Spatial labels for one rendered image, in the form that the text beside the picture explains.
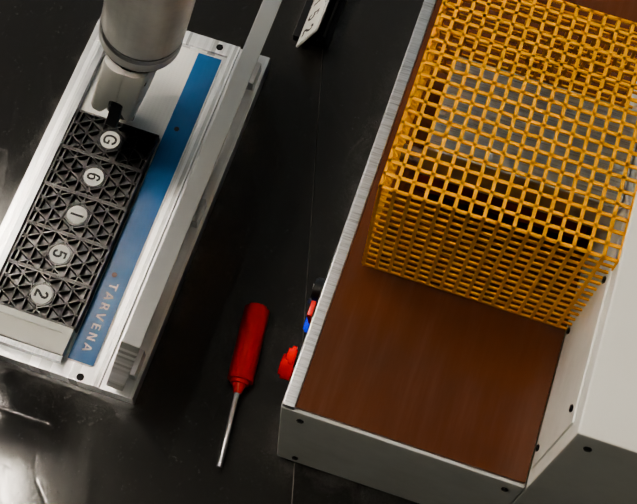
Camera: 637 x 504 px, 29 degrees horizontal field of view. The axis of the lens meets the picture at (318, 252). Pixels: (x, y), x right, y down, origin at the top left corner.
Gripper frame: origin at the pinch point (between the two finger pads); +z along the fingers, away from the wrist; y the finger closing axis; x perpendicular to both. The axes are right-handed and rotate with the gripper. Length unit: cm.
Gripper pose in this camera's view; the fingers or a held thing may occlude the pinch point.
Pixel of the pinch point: (124, 103)
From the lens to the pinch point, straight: 143.4
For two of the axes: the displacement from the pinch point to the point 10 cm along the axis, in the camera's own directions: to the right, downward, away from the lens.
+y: -3.1, 8.7, -3.9
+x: 9.2, 3.8, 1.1
